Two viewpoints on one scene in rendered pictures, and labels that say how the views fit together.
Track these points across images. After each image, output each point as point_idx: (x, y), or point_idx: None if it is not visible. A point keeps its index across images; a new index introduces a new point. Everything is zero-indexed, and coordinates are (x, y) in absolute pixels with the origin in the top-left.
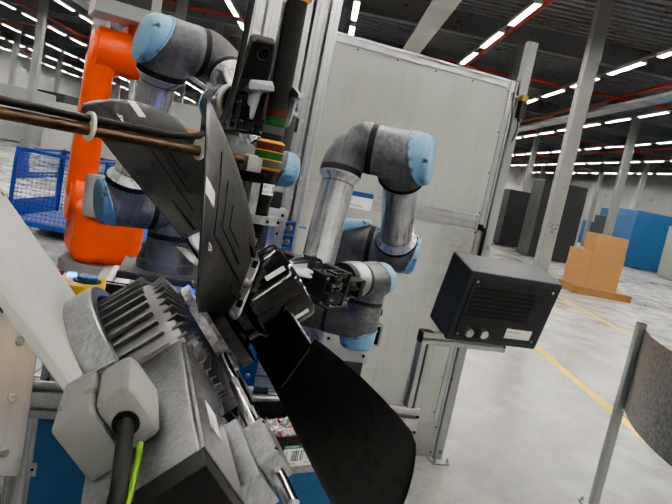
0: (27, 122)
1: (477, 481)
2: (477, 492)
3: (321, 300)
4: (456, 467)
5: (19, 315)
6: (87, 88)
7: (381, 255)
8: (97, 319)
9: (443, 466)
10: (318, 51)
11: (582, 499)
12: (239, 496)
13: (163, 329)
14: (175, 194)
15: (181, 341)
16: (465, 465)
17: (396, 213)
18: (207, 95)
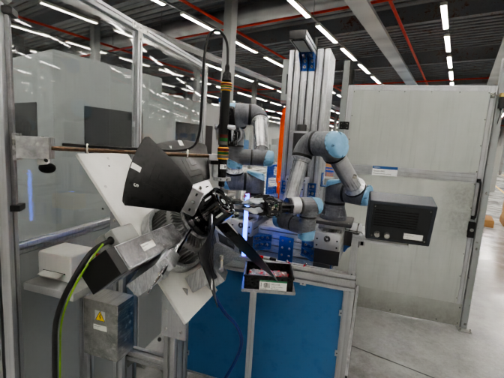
0: (118, 152)
1: (491, 347)
2: (487, 353)
3: (267, 214)
4: (477, 336)
5: (114, 211)
6: (280, 135)
7: (347, 196)
8: (149, 215)
9: (466, 334)
10: (318, 100)
11: None
12: (128, 264)
13: (168, 219)
14: (184, 172)
15: (172, 223)
16: (486, 336)
17: (339, 173)
18: None
